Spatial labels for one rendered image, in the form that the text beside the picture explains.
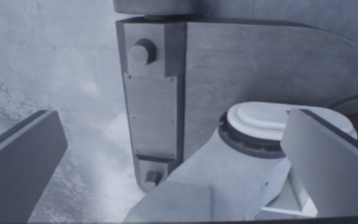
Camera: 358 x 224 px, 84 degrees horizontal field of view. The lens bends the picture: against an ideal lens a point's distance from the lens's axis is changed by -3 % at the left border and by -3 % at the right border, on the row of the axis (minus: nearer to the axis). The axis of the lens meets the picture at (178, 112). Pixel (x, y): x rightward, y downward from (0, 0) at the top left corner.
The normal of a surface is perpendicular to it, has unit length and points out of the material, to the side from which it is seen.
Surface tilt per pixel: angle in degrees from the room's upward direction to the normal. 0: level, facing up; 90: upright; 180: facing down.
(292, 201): 90
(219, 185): 90
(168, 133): 0
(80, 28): 0
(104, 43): 0
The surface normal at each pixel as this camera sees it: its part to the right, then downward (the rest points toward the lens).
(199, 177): 0.01, -0.87
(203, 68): -0.18, 0.48
